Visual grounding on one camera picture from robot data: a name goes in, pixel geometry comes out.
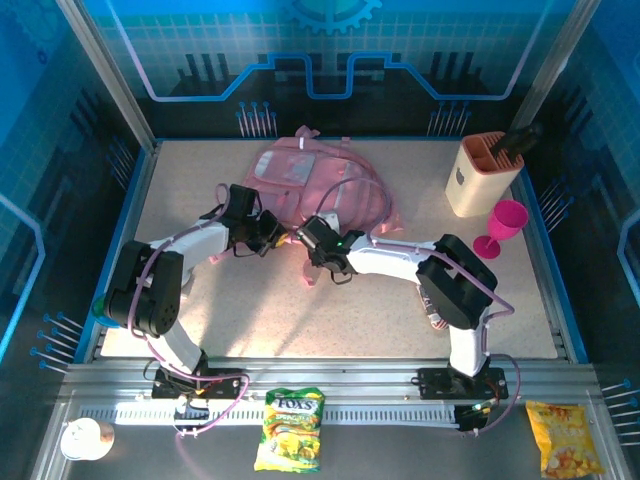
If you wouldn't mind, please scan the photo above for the pink student backpack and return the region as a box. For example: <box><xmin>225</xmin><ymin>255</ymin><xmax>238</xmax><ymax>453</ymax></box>
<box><xmin>209</xmin><ymin>125</ymin><xmax>404</xmax><ymax>289</ymax></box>

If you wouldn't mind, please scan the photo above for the flag pattern can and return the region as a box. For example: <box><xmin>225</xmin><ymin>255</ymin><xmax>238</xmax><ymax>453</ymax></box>
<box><xmin>418</xmin><ymin>287</ymin><xmax>449</xmax><ymax>331</ymax></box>

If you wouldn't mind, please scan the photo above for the green yellow candy bag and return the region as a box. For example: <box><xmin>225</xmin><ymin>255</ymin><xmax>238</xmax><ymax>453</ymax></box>
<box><xmin>253</xmin><ymin>387</ymin><xmax>326</xmax><ymax>474</ymax></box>

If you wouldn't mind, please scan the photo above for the yellow snack bag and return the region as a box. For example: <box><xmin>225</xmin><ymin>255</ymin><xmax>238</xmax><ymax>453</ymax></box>
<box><xmin>525</xmin><ymin>401</ymin><xmax>604</xmax><ymax>479</ymax></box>

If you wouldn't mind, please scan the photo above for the slotted metal strip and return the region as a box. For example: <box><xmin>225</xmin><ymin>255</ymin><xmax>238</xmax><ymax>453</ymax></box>
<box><xmin>79</xmin><ymin>405</ymin><xmax>459</xmax><ymax>427</ymax></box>

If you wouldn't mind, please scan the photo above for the cream holder with orange rim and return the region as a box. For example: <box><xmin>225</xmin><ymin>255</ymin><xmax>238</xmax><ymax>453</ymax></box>
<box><xmin>446</xmin><ymin>131</ymin><xmax>525</xmax><ymax>219</ymax></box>

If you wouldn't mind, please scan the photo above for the magenta plastic goblet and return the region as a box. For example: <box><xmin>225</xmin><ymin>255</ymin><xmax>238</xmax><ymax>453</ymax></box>
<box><xmin>473</xmin><ymin>199</ymin><xmax>530</xmax><ymax>260</ymax></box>

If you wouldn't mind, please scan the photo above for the black controller box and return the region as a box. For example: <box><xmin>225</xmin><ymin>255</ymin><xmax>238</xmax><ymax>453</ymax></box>
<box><xmin>453</xmin><ymin>402</ymin><xmax>496</xmax><ymax>432</ymax></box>
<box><xmin>173</xmin><ymin>399</ymin><xmax>211</xmax><ymax>424</ymax></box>

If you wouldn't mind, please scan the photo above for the white paper cup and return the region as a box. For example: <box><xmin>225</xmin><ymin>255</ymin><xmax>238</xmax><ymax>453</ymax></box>
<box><xmin>60</xmin><ymin>418</ymin><xmax>115</xmax><ymax>461</ymax></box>

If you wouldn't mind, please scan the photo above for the aluminium mounting rail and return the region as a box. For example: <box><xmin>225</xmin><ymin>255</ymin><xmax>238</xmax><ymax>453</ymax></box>
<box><xmin>62</xmin><ymin>357</ymin><xmax>599</xmax><ymax>401</ymax></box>

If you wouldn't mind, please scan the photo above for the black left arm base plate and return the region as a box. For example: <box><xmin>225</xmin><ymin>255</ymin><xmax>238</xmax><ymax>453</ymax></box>
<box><xmin>151</xmin><ymin>367</ymin><xmax>251</xmax><ymax>401</ymax></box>

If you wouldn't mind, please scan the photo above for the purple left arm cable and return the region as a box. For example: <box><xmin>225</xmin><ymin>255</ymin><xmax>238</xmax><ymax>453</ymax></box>
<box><xmin>127</xmin><ymin>183</ymin><xmax>251</xmax><ymax>441</ymax></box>

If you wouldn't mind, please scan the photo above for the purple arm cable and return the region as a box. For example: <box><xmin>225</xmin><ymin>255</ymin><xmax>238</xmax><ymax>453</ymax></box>
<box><xmin>317</xmin><ymin>177</ymin><xmax>524</xmax><ymax>436</ymax></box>
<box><xmin>127</xmin><ymin>183</ymin><xmax>251</xmax><ymax>441</ymax></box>

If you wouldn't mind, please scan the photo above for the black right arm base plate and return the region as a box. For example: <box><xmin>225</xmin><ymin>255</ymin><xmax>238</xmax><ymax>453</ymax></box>
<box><xmin>417</xmin><ymin>367</ymin><xmax>509</xmax><ymax>401</ymax></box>

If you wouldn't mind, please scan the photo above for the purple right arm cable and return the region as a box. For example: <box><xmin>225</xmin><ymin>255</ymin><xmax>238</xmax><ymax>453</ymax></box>
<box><xmin>317</xmin><ymin>177</ymin><xmax>524</xmax><ymax>436</ymax></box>

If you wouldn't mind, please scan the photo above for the aluminium frame post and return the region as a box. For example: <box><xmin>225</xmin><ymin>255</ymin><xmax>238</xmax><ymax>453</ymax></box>
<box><xmin>508</xmin><ymin>0</ymin><xmax>604</xmax><ymax>144</ymax></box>
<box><xmin>55</xmin><ymin>0</ymin><xmax>160</xmax><ymax>154</ymax></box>

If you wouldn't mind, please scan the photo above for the black handle in holder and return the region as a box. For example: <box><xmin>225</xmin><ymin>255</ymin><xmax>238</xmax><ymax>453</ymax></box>
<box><xmin>492</xmin><ymin>122</ymin><xmax>545</xmax><ymax>156</ymax></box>

